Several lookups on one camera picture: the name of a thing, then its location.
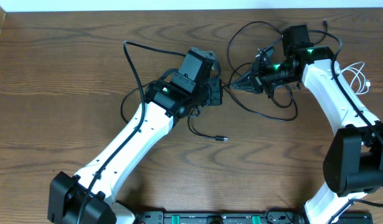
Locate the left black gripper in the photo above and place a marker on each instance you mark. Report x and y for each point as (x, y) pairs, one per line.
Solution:
(218, 90)

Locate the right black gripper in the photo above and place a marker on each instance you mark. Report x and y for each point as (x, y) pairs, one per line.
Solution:
(251, 83)

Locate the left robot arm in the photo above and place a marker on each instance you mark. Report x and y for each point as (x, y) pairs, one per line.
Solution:
(89, 196)

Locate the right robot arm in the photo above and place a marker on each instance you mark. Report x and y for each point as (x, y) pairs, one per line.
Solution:
(353, 166)

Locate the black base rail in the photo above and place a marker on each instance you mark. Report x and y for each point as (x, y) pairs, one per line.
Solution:
(273, 216)

